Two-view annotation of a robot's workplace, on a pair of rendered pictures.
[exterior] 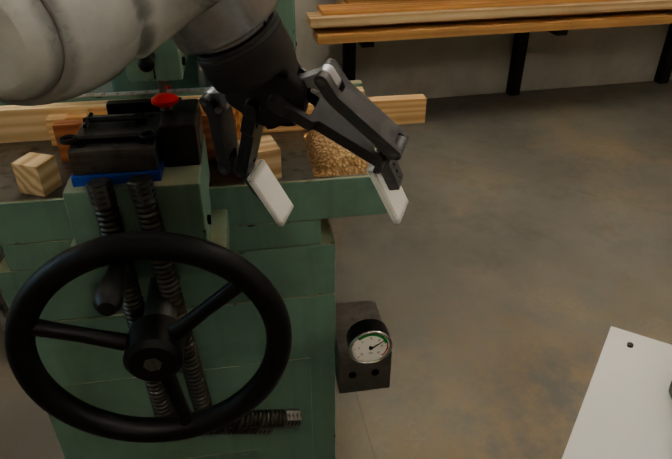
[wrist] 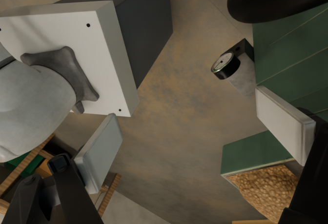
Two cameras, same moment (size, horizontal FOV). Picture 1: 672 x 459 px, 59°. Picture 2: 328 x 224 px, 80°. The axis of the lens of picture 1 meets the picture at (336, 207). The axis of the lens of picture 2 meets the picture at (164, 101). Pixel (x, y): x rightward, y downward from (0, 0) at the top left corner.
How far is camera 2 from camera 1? 0.47 m
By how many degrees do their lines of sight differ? 46
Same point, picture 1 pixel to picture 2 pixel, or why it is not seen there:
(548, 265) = (217, 151)
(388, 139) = (13, 205)
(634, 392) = (106, 89)
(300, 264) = (283, 91)
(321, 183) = (273, 159)
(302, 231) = not seen: hidden behind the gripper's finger
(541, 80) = not seen: outside the picture
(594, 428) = (106, 65)
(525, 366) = (210, 107)
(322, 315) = (263, 69)
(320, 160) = (284, 183)
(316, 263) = not seen: hidden behind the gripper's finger
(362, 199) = (238, 152)
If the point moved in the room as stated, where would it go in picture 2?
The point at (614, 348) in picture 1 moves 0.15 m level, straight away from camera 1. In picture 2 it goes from (123, 106) to (134, 136)
